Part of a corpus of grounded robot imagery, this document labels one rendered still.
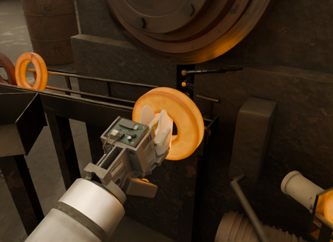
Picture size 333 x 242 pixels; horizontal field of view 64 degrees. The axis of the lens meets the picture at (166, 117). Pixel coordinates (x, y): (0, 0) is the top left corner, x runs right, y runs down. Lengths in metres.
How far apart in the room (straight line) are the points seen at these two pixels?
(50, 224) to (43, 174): 1.43
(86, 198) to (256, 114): 0.45
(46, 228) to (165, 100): 0.28
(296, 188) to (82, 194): 0.46
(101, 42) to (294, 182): 0.73
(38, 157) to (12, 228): 0.54
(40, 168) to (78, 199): 1.48
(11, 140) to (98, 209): 0.68
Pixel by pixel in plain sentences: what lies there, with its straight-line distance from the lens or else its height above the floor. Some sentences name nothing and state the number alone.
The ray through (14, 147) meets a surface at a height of 0.60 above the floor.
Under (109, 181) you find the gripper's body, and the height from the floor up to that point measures 0.84.
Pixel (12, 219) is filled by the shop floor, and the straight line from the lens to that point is 1.63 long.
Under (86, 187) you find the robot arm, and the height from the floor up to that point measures 0.84.
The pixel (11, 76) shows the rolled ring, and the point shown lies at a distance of 1.38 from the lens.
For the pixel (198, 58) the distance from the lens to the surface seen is 0.68.
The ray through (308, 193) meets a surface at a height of 0.69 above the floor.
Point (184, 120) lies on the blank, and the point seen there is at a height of 0.86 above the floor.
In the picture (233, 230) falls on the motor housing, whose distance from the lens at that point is 0.76.
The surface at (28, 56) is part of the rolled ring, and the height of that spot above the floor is 0.77.
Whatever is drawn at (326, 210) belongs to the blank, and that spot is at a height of 0.69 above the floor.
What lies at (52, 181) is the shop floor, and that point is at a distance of 1.75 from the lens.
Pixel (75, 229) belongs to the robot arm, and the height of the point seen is 0.82.
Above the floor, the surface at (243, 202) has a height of 0.58.
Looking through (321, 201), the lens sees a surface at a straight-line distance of 0.64.
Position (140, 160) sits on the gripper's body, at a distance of 0.43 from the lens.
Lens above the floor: 1.12
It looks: 30 degrees down
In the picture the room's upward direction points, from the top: straight up
